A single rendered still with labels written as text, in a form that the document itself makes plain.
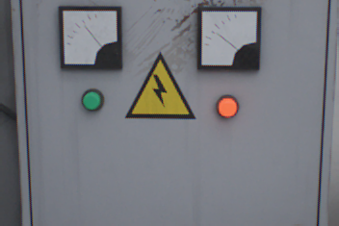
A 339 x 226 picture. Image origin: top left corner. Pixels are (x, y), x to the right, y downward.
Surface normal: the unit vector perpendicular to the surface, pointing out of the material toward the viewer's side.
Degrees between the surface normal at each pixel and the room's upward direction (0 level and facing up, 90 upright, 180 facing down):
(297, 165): 90
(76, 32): 90
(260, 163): 90
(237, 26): 90
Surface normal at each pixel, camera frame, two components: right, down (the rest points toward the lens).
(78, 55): -0.04, 0.21
